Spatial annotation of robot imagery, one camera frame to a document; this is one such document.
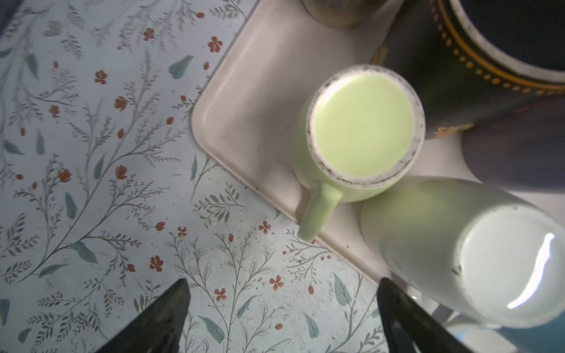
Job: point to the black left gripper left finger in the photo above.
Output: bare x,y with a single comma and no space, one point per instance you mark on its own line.
158,328

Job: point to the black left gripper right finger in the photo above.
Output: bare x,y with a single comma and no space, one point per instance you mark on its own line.
407,327

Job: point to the white ceramic mug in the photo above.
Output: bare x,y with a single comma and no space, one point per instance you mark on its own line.
493,257

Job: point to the light green mug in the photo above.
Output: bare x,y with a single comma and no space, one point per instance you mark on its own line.
356,136

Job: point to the black floral mug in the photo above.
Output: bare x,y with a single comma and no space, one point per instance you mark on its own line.
470,61

